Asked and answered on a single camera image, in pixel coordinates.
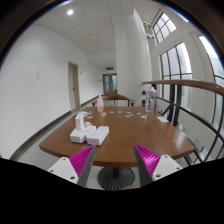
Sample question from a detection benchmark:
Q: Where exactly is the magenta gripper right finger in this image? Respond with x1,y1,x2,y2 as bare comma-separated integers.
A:
134,144,182,187

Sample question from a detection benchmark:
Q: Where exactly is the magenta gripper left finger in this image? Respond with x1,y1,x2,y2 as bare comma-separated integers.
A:
48,146,96,187

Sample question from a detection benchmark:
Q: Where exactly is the white charger plug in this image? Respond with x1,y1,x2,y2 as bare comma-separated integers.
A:
75,115,85,130

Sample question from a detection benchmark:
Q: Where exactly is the small white adapter cube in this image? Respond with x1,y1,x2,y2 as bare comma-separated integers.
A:
70,129,86,143

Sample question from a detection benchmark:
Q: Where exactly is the white box on table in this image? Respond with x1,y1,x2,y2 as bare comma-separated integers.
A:
85,126,96,133

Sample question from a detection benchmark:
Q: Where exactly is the white paper sheet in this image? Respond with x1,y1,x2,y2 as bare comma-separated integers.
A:
157,116,169,123

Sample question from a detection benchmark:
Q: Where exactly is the brown wooden table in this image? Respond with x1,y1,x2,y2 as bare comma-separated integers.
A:
38,105,196,191

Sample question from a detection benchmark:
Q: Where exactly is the hand sanitizer bottle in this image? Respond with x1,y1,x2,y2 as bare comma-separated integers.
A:
97,94,104,112

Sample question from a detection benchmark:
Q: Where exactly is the clear plastic water bottle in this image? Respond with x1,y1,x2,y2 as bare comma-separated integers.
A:
146,86,157,114

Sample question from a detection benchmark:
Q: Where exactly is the wooden chair back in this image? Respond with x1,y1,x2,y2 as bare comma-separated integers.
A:
91,94,135,107

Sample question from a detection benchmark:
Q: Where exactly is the wooden handrail with black railing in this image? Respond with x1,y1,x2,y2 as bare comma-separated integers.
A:
142,79,224,167

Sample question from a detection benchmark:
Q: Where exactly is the glass double exit door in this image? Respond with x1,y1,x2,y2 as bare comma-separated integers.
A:
103,74,117,95

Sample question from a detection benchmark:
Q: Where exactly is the grey hallway door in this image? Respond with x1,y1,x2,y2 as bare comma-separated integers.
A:
68,62,80,111

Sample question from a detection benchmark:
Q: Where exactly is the large arched window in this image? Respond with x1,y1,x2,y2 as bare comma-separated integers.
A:
151,11,224,134

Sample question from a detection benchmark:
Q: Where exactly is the round ceiling light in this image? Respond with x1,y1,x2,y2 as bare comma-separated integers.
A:
67,9,74,16

